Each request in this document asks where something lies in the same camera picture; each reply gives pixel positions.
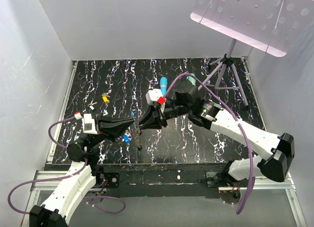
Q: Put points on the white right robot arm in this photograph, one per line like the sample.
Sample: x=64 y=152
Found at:
x=274 y=153

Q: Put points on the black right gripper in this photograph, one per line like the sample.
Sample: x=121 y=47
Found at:
x=152 y=124

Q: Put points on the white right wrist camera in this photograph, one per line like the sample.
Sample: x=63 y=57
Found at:
x=155 y=97

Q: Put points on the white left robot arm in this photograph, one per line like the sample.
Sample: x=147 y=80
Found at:
x=84 y=173

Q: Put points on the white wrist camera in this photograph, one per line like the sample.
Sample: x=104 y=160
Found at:
x=155 y=97
x=88 y=124

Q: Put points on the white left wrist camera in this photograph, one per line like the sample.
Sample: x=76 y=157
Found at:
x=88 y=124

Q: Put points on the key with blue tag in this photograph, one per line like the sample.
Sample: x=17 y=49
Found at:
x=126 y=139

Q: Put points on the lilac music stand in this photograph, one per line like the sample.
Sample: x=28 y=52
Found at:
x=280 y=31

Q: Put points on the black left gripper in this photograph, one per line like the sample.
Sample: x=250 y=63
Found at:
x=110 y=128

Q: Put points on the blue toy microphone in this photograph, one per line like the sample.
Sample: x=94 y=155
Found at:
x=163 y=84

